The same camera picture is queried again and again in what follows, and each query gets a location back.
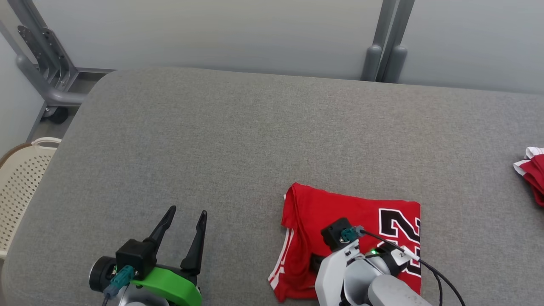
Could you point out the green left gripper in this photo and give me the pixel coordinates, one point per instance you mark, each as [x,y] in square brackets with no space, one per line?
[174,287]

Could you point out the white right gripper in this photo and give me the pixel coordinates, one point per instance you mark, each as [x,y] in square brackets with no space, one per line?
[331,276]

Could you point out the red white jersey shirt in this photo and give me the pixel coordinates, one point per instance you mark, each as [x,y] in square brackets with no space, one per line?
[314,208]

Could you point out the red Bulls shorts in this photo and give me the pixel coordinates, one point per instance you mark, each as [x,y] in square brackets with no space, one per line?
[533,174]

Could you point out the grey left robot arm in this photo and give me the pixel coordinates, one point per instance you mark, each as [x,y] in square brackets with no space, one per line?
[102,274]

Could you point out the cream perforated laundry basket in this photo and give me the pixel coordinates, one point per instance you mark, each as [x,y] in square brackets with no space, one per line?
[19,187]

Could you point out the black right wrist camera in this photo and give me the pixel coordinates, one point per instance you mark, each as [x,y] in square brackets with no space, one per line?
[335,231]

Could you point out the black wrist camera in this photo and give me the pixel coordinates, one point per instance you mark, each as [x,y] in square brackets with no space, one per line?
[136,257]
[335,231]

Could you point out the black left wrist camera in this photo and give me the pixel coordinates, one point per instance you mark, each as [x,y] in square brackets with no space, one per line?
[136,257]

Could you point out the grey metal wheeled frame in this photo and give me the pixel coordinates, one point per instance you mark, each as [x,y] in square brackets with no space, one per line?
[42,76]

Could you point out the grey partition post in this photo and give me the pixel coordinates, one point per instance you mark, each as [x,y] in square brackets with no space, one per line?
[376,46]
[399,46]

